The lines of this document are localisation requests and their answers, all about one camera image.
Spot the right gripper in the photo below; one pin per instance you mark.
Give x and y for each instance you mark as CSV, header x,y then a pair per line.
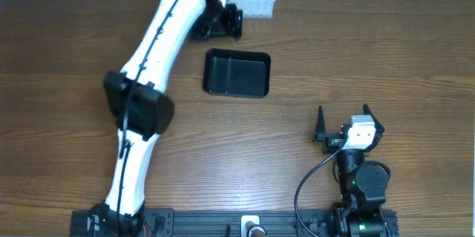
x,y
334,142

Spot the white test tube rack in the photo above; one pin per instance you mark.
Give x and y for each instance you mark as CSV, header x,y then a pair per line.
x,y
259,6

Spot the clear test tube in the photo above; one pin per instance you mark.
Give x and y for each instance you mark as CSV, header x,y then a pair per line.
x,y
217,77
228,77

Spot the mounting rail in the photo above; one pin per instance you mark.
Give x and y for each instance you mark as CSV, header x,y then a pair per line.
x,y
208,224

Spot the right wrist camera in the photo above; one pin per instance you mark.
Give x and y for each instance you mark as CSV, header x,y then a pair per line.
x,y
360,133

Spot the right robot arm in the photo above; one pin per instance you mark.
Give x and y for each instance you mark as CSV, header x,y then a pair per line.
x,y
367,185

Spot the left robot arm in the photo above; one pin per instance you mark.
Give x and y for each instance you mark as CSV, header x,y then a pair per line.
x,y
167,32

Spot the black tray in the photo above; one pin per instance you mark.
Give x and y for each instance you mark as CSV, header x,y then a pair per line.
x,y
246,77

